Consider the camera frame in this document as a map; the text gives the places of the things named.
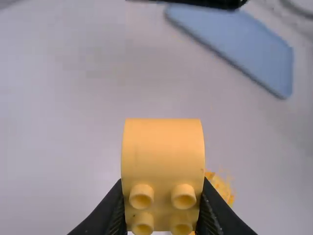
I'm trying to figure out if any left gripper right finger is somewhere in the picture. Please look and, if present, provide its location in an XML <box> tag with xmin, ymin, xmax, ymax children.
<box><xmin>195</xmin><ymin>176</ymin><xmax>260</xmax><ymax>235</ymax></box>

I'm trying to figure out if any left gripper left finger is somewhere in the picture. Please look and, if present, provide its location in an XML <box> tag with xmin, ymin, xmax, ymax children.
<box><xmin>66</xmin><ymin>177</ymin><xmax>128</xmax><ymax>235</ymax></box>

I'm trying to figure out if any yellow toy car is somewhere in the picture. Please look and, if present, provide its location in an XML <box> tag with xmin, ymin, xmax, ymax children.
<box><xmin>204</xmin><ymin>168</ymin><xmax>237</xmax><ymax>207</ymax></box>

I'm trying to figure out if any yellow toy brick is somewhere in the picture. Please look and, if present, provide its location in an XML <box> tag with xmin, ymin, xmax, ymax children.
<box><xmin>120</xmin><ymin>117</ymin><xmax>206</xmax><ymax>235</ymax></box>

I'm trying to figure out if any blue mat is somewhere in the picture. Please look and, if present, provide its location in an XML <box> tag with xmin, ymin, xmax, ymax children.
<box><xmin>164</xmin><ymin>3</ymin><xmax>294</xmax><ymax>100</ymax></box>

